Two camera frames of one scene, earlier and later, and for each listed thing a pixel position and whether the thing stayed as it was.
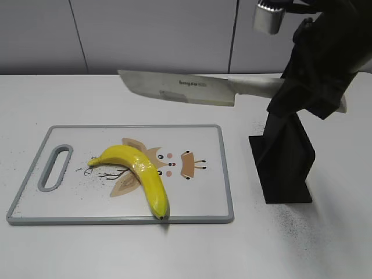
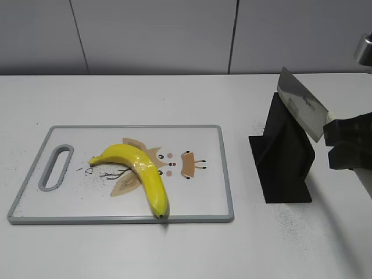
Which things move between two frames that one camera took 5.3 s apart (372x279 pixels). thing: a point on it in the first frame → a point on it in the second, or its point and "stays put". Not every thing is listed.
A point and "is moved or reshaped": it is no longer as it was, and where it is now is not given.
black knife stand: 283,156 stays put
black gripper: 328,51 → 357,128
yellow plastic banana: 146,171 stays put
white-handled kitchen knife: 215,90 is moved or reshaped
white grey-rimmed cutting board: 59,188 stays put
